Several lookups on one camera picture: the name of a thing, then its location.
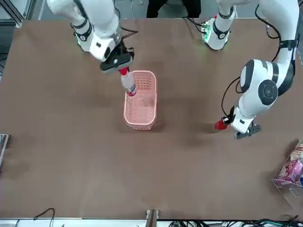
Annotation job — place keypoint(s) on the pink plastic basket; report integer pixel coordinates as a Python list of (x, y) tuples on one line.
[(142, 113)]

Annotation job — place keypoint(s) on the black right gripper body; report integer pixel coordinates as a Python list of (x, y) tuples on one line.
[(118, 56)]

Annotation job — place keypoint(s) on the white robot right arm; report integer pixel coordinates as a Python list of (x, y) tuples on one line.
[(104, 21)]

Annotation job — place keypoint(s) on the blue snack packet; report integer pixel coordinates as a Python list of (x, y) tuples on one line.
[(301, 179)]

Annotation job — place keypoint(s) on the beige snack packet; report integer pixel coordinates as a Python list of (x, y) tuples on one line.
[(298, 151)]

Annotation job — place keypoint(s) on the clear water bottle red cap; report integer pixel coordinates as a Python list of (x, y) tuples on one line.
[(129, 82)]

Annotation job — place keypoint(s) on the red Pepsi bottle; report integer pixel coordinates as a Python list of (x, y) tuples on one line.
[(219, 125)]

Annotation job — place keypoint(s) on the clear acrylic snack shelf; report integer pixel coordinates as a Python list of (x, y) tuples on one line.
[(291, 191)]

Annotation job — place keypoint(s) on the person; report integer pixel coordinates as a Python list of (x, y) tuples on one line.
[(191, 8)]

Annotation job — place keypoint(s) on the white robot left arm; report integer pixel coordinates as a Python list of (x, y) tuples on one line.
[(267, 89)]

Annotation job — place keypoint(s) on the pink snack packet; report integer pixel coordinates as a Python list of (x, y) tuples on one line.
[(290, 170)]

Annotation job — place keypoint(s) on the aluminium frame post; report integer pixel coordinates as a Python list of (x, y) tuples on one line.
[(152, 218), (20, 16)]

